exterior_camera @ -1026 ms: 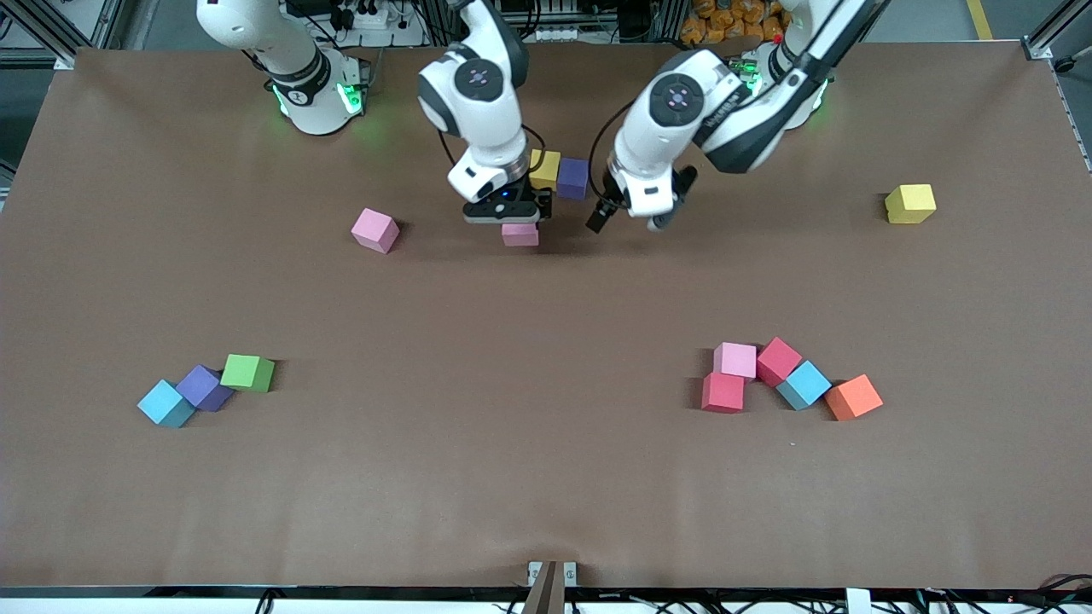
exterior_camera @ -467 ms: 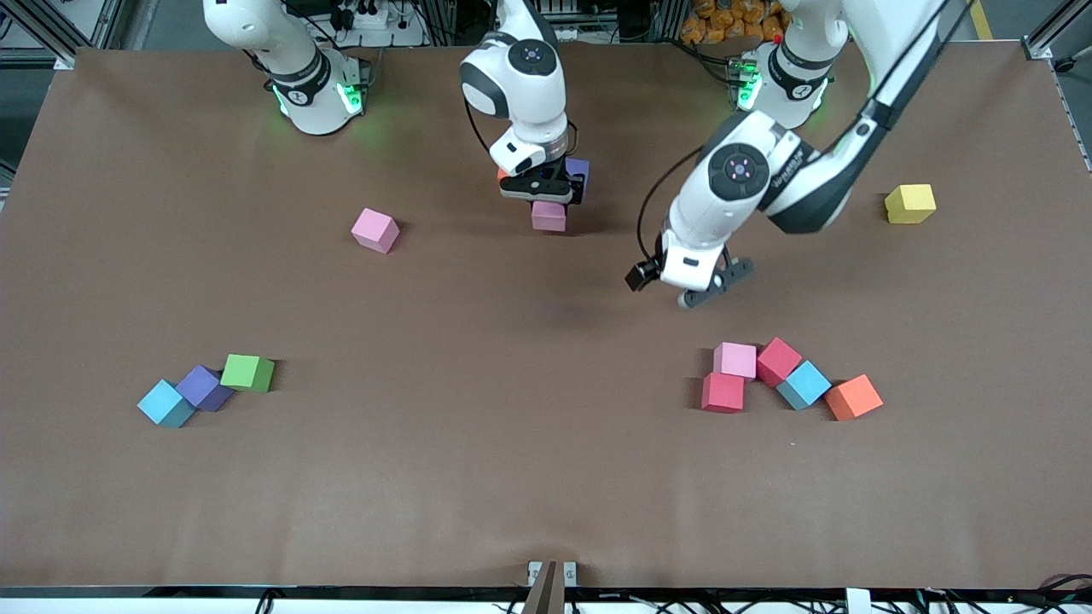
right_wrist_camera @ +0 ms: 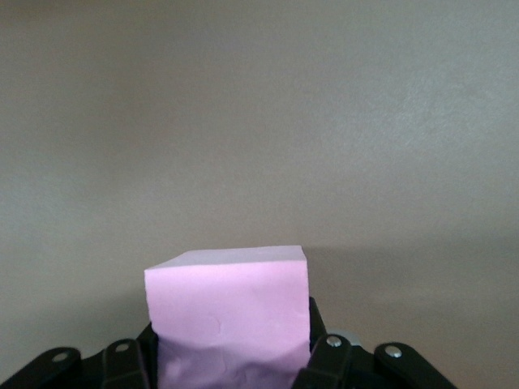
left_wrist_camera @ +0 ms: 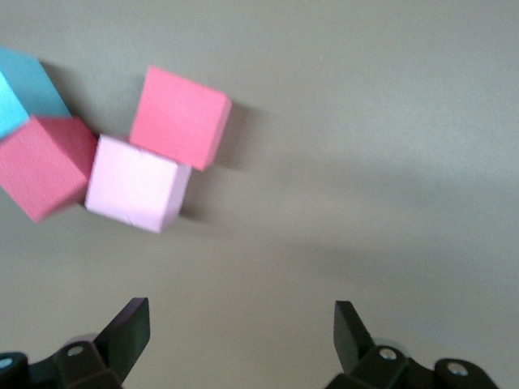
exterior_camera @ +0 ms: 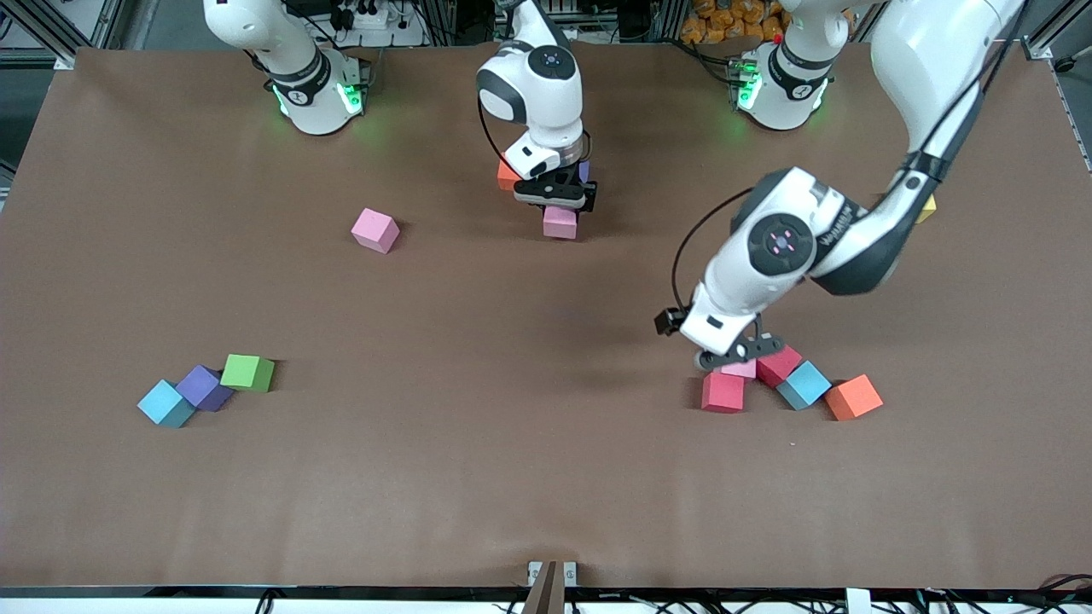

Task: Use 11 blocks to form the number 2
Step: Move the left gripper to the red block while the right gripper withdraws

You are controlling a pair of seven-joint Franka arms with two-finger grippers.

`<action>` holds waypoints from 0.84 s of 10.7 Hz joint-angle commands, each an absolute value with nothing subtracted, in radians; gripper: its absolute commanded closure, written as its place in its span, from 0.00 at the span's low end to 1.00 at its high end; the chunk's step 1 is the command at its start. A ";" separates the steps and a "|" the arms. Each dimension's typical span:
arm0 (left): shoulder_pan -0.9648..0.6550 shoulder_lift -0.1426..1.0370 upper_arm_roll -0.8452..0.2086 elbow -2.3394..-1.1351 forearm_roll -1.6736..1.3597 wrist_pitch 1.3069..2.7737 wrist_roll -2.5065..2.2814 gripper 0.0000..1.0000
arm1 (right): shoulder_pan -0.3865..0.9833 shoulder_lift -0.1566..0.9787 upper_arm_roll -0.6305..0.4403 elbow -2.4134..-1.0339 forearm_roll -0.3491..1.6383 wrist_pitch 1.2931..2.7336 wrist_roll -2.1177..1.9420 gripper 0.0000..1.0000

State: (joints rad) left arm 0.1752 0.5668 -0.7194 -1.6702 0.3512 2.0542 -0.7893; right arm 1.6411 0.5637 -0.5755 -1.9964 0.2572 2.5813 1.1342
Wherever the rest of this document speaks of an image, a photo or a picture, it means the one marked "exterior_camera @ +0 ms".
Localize red foam cube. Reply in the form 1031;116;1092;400
756;345;804;389
701;372;746;414

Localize orange snack bags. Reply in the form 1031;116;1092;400
680;0;790;45

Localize white power strip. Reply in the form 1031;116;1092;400
328;0;427;48

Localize blue foam cube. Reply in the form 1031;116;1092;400
136;379;197;429
775;359;833;412

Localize table cover sheet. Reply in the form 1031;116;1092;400
0;41;1092;591

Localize green foam cube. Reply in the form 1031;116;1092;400
221;354;276;394

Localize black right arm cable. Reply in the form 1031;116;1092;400
476;90;508;167

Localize silver metal bracket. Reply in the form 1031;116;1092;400
527;560;578;589

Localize brown wooden post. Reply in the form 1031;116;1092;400
520;560;567;614

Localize aluminium frame profile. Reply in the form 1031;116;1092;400
0;0;120;71
1022;0;1092;171

